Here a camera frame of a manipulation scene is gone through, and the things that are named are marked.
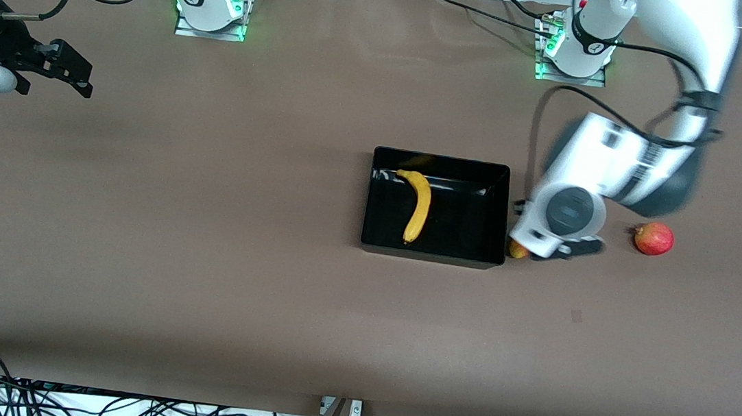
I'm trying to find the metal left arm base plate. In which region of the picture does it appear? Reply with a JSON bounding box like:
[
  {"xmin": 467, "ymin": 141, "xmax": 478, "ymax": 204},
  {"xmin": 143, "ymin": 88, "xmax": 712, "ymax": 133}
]
[{"xmin": 531, "ymin": 11, "xmax": 615, "ymax": 89}]

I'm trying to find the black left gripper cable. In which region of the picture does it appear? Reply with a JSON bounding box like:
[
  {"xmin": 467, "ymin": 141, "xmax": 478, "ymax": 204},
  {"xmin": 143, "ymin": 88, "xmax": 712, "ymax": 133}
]
[{"xmin": 527, "ymin": 33, "xmax": 732, "ymax": 204}]

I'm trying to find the long black base cable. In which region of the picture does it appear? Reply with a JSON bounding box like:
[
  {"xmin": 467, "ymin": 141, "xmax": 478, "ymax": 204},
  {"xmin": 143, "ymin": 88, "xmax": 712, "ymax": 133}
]
[{"xmin": 423, "ymin": 0, "xmax": 565, "ymax": 41}]

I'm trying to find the small metal bracket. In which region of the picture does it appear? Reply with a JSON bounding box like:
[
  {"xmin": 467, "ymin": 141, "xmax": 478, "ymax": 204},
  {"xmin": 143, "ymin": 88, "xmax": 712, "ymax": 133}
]
[{"xmin": 320, "ymin": 396, "xmax": 365, "ymax": 416}]

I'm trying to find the yellow banana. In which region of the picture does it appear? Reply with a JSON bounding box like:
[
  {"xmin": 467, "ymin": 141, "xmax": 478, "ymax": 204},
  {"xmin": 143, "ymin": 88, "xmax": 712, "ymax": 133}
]
[{"xmin": 387, "ymin": 168, "xmax": 435, "ymax": 247}]

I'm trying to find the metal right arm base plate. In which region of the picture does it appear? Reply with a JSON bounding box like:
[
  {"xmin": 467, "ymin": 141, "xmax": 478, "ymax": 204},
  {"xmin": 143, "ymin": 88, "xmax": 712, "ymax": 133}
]
[{"xmin": 173, "ymin": 0, "xmax": 256, "ymax": 44}]

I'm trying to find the short black base cable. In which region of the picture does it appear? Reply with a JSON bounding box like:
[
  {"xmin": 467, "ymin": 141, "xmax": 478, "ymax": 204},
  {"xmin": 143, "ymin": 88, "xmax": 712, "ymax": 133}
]
[{"xmin": 498, "ymin": 0, "xmax": 555, "ymax": 23}]

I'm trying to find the black plastic box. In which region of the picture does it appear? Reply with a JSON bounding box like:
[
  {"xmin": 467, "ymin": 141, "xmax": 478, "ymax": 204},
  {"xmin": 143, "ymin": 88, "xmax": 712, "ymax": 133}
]
[{"xmin": 358, "ymin": 145, "xmax": 516, "ymax": 272}]

